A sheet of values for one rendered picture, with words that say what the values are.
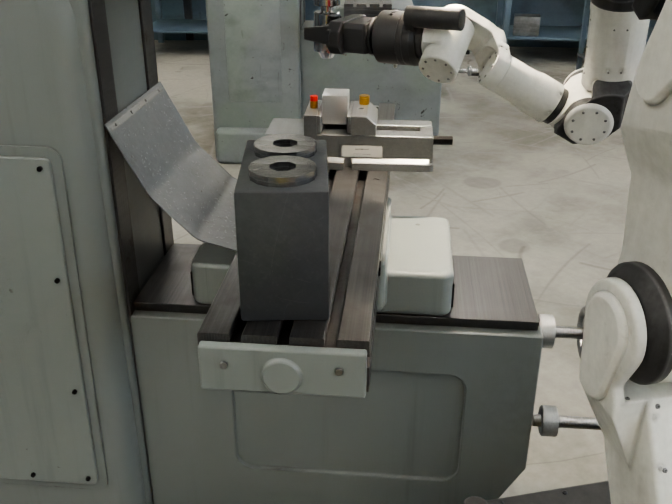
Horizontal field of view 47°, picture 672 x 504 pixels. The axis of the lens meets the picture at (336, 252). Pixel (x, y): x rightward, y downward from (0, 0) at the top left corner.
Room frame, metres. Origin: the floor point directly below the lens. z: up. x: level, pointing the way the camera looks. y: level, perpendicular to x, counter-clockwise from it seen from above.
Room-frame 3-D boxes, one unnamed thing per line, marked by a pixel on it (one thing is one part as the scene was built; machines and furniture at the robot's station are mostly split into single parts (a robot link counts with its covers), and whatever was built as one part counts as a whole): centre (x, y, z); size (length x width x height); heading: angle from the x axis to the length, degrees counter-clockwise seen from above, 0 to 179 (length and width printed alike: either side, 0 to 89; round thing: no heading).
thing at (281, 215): (1.02, 0.07, 1.04); 0.22 x 0.12 x 0.20; 2
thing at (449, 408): (1.42, -0.01, 0.44); 0.80 x 0.30 x 0.60; 85
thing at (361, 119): (1.59, -0.06, 1.03); 0.12 x 0.06 x 0.04; 176
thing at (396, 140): (1.59, -0.03, 0.99); 0.35 x 0.15 x 0.11; 86
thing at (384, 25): (1.38, -0.06, 1.23); 0.13 x 0.12 x 0.10; 152
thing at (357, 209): (1.47, 0.01, 0.90); 1.24 x 0.23 x 0.08; 175
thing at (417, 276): (1.42, 0.02, 0.80); 0.50 x 0.35 x 0.12; 85
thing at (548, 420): (1.23, -0.50, 0.52); 0.22 x 0.06 x 0.06; 85
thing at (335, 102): (1.60, 0.00, 1.05); 0.06 x 0.05 x 0.06; 176
